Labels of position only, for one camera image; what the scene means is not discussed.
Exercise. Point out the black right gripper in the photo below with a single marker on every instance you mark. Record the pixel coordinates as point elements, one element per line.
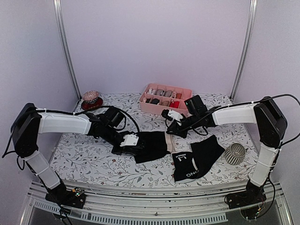
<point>181,132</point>

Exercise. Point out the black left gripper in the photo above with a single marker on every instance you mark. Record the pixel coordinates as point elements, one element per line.
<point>125,149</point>

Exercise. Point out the black underwear beige waistband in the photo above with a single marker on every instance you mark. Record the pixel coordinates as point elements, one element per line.
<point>156,145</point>

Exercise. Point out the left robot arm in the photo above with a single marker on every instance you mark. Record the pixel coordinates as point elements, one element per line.
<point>33,121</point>

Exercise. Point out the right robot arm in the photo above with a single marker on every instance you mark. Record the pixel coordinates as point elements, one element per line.
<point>265,122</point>

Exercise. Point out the black underwear white lettering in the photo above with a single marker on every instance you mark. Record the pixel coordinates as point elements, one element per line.
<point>194,164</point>

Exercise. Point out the pink divided storage box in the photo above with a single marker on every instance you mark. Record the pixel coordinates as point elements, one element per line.
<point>157,97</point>

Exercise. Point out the floral patterned table mat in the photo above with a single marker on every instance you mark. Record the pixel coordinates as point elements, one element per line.
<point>85,159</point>

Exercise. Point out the striped round cup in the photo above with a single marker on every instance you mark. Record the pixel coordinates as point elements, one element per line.
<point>235,154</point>

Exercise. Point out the red patterned pincushion on saucer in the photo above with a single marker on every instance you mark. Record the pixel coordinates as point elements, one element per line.
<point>91,100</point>

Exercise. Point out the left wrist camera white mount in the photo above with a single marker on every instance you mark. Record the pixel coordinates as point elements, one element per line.
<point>131,140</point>

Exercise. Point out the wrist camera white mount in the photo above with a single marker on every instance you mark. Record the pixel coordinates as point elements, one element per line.
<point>131,140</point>
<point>172,115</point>

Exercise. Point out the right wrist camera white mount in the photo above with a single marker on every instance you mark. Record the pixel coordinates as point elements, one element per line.
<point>172,115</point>

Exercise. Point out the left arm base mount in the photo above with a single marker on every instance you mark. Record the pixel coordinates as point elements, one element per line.
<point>61,196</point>

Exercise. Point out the aluminium front rail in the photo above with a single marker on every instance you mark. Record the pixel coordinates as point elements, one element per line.
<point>112,205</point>

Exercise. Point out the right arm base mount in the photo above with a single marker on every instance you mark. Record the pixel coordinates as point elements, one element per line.
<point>253,194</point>

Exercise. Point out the right aluminium frame post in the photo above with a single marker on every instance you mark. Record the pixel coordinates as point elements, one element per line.
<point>249,30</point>

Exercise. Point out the aluminium frame post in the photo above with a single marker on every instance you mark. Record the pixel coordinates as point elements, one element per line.
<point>64,44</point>
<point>249,30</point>

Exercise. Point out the left aluminium frame post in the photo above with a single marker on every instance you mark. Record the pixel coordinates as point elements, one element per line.
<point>64,44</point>

